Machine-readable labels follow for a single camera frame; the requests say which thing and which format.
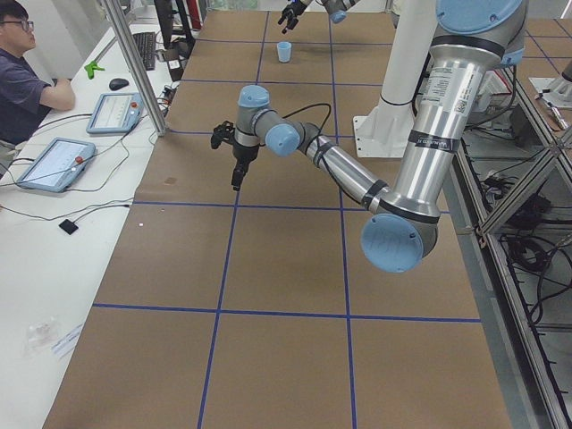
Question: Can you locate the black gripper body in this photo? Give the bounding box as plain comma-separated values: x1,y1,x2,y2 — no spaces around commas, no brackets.
285,0,311,19
232,143,259,179

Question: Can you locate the light blue plastic cup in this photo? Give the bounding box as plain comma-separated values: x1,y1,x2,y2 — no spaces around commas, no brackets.
276,41,292,63

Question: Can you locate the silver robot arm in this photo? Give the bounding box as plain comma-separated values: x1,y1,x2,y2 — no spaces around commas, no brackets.
277,0,359,34
230,1,528,273

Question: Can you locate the black computer monitor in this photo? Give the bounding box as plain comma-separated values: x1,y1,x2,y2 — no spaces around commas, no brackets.
153,0,188,49

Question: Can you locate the upper blue teach pendant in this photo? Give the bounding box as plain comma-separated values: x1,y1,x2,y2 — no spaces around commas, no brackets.
86,93,144,135

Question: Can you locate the blue teach pendant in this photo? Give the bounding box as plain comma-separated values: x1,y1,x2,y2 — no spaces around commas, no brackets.
16,138,97,193
86,93,144,135

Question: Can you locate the black keyboard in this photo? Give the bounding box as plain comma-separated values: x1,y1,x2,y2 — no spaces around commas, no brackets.
132,31,156,71

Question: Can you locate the black computer mouse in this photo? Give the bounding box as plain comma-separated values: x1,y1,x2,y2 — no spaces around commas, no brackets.
108,78,130,91

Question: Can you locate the lower blue teach pendant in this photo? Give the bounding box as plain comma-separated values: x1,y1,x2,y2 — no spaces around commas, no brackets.
16,138,97,193

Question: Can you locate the seated person dark shirt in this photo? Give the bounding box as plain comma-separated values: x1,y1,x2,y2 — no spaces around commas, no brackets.
1,1,76,145

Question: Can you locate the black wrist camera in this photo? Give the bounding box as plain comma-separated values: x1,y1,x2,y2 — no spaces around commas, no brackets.
210,121,235,149

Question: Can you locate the aluminium frame post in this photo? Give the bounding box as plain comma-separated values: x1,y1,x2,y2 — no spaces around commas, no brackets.
102,0,166,137

